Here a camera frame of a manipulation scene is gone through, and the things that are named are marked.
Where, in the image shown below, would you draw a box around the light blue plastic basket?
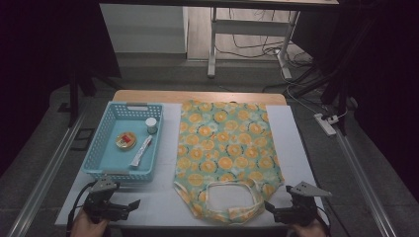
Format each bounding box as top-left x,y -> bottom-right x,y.
81,101 -> 165,183

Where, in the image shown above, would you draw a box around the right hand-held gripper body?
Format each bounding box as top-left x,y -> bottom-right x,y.
272,181 -> 333,227

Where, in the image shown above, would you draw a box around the black stand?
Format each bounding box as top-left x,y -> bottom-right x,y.
57,63 -> 124,128

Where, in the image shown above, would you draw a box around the orange slice print tote bag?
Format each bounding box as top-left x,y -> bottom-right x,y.
173,100 -> 286,225

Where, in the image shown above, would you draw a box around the dark curtain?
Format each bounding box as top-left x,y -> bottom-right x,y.
329,0 -> 419,200
0,0 -> 123,176

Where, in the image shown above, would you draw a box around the person's left hand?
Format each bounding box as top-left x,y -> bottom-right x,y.
69,208 -> 112,237

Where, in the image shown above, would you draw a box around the person's right hand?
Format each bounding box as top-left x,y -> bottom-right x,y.
290,218 -> 330,237

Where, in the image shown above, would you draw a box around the white power strip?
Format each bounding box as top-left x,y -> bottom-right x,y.
313,113 -> 338,137

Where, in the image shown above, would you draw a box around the white cable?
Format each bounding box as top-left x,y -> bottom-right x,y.
280,67 -> 349,123

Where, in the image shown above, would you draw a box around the metal floor rail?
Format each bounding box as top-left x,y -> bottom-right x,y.
6,108 -> 93,237
332,127 -> 398,237

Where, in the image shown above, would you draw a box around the small white-capped jar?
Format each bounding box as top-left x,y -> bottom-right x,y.
144,117 -> 158,135

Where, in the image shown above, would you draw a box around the white desk frame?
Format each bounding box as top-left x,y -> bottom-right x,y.
207,7 -> 302,80

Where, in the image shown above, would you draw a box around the white cabinet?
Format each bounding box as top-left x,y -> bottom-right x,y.
99,3 -> 189,54

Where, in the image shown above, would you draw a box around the black tripod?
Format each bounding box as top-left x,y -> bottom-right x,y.
290,18 -> 375,136

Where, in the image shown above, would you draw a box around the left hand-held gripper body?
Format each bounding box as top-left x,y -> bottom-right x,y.
83,176 -> 130,224

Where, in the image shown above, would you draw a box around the tangle of black floor cables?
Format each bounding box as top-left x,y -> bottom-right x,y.
215,8 -> 314,68

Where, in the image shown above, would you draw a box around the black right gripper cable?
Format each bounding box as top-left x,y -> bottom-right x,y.
315,210 -> 331,233

